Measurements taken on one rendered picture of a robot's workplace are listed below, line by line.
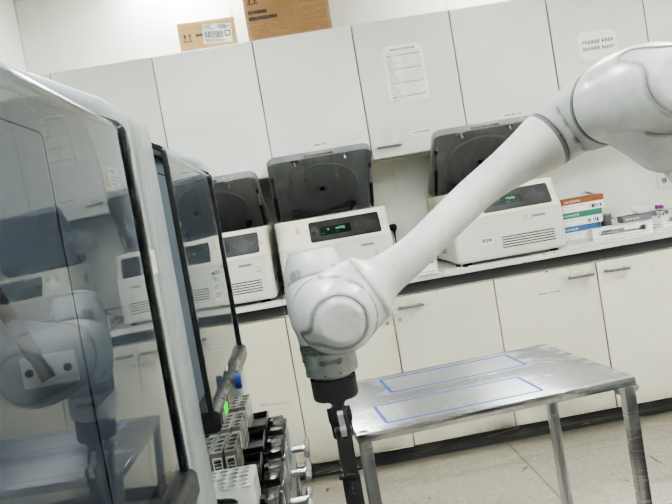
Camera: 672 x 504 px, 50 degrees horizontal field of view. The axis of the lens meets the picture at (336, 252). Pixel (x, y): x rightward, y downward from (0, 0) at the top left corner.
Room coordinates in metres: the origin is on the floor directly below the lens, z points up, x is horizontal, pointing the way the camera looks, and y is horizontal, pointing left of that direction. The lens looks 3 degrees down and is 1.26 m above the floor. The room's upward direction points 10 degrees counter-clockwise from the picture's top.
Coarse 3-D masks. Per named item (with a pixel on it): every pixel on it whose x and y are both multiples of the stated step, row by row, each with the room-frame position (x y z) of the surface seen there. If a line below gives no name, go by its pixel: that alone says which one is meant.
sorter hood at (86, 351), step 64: (0, 64) 0.49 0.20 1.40; (0, 128) 0.47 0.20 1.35; (64, 128) 0.61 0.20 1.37; (0, 192) 0.45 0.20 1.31; (64, 192) 0.58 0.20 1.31; (128, 192) 0.80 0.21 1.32; (0, 256) 0.43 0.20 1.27; (64, 256) 0.55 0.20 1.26; (128, 256) 0.75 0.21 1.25; (0, 320) 0.41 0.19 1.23; (64, 320) 0.52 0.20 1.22; (128, 320) 0.70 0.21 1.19; (0, 384) 0.40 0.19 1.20; (64, 384) 0.49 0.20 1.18; (128, 384) 0.66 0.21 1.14; (0, 448) 0.38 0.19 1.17; (64, 448) 0.47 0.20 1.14; (128, 448) 0.62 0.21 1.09
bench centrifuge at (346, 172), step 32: (288, 160) 3.63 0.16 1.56; (320, 160) 3.67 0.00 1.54; (352, 160) 3.71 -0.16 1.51; (288, 192) 3.81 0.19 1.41; (320, 192) 3.87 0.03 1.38; (352, 192) 3.90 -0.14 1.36; (288, 224) 3.54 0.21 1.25; (320, 224) 3.53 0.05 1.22; (352, 224) 3.52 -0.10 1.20; (384, 224) 3.53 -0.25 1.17; (352, 256) 3.48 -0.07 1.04
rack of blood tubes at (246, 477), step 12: (240, 468) 1.21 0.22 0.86; (252, 468) 1.20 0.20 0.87; (216, 480) 1.17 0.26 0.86; (228, 480) 1.16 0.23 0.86; (240, 480) 1.16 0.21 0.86; (252, 480) 1.14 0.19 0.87; (216, 492) 1.12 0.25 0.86; (228, 492) 1.12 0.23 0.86; (240, 492) 1.12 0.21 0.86; (252, 492) 1.12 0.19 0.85
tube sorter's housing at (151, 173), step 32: (160, 160) 1.70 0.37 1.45; (192, 160) 1.70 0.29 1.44; (160, 192) 1.70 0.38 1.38; (160, 224) 1.03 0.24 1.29; (160, 256) 0.99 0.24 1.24; (160, 288) 0.98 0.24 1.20; (192, 352) 1.70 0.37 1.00; (192, 384) 1.05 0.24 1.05; (192, 416) 1.01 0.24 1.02; (192, 448) 0.98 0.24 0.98
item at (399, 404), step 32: (512, 352) 1.90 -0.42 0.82; (544, 352) 1.84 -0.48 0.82; (384, 384) 1.79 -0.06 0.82; (416, 384) 1.74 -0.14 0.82; (448, 384) 1.69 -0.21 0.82; (480, 384) 1.64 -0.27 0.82; (512, 384) 1.60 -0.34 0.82; (544, 384) 1.55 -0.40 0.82; (576, 384) 1.51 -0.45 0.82; (608, 384) 1.49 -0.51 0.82; (384, 416) 1.52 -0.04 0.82; (416, 416) 1.48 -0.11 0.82; (448, 416) 1.45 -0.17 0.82; (480, 416) 1.46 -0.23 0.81; (640, 448) 1.50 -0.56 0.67; (640, 480) 1.50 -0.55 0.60
